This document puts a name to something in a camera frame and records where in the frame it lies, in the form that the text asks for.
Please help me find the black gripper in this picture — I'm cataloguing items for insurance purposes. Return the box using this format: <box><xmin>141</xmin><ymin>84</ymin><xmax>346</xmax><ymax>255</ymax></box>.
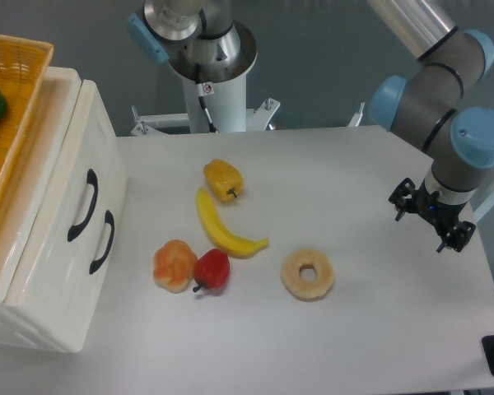
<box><xmin>389</xmin><ymin>178</ymin><xmax>476</xmax><ymax>253</ymax></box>

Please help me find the orange knotted bread roll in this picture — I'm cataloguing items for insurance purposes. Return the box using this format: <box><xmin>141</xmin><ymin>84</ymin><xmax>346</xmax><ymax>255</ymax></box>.
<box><xmin>153</xmin><ymin>239</ymin><xmax>198</xmax><ymax>293</ymax></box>

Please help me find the red bell pepper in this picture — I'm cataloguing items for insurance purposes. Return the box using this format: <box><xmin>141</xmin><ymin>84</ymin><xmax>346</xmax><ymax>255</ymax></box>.
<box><xmin>193</xmin><ymin>249</ymin><xmax>230</xmax><ymax>292</ymax></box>

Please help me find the orange woven basket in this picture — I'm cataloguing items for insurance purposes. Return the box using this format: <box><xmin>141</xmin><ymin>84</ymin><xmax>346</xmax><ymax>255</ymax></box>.
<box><xmin>0</xmin><ymin>35</ymin><xmax>54</xmax><ymax>201</ymax></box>

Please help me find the white metal frame bracket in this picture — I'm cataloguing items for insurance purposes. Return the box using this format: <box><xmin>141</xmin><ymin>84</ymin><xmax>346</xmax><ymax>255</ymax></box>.
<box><xmin>347</xmin><ymin>102</ymin><xmax>366</xmax><ymax>127</ymax></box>

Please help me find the white drawer cabinet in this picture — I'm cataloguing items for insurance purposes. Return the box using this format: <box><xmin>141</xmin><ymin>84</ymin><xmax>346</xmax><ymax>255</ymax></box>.
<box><xmin>0</xmin><ymin>67</ymin><xmax>83</xmax><ymax>353</ymax></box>

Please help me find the beige donut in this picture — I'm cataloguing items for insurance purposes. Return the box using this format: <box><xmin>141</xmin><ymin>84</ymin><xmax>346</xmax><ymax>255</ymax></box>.
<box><xmin>280</xmin><ymin>248</ymin><xmax>335</xmax><ymax>301</ymax></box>

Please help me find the yellow banana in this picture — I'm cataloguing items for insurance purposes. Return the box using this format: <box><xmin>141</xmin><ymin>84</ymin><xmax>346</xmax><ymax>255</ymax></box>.
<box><xmin>195</xmin><ymin>188</ymin><xmax>269</xmax><ymax>258</ymax></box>

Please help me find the white drawer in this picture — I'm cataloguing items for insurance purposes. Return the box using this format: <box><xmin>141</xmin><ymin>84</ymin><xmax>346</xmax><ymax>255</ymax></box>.
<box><xmin>5</xmin><ymin>80</ymin><xmax>128</xmax><ymax>352</ymax></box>
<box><xmin>82</xmin><ymin>180</ymin><xmax>128</xmax><ymax>330</ymax></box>

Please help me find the yellow bell pepper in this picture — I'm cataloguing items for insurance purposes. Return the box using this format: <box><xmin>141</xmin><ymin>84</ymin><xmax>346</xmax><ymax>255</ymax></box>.
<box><xmin>203</xmin><ymin>159</ymin><xmax>245</xmax><ymax>202</ymax></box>

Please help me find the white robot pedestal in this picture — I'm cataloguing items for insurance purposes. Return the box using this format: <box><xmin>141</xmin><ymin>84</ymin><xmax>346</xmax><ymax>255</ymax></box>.
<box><xmin>128</xmin><ymin>14</ymin><xmax>281</xmax><ymax>137</ymax></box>

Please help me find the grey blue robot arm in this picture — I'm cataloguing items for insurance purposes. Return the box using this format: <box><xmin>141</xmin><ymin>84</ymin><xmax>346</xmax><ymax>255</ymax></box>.
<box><xmin>127</xmin><ymin>1</ymin><xmax>494</xmax><ymax>251</ymax></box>

